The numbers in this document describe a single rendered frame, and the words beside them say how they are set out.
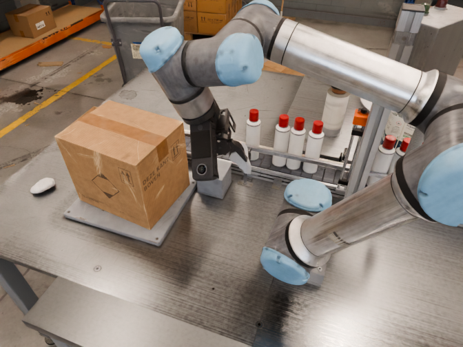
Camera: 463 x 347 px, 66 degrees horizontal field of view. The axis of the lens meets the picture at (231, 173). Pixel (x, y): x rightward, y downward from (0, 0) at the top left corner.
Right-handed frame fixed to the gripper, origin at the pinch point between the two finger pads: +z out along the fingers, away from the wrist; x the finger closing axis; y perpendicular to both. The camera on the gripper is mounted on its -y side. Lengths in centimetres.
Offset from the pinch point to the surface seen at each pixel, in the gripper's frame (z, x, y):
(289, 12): 217, 35, 460
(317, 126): 25.6, -16.7, 35.4
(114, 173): 2.9, 38.1, 9.1
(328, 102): 38, -20, 59
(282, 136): 28.0, -4.5, 35.8
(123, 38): 60, 139, 207
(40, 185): 12, 79, 17
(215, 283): 30.2, 15.1, -13.8
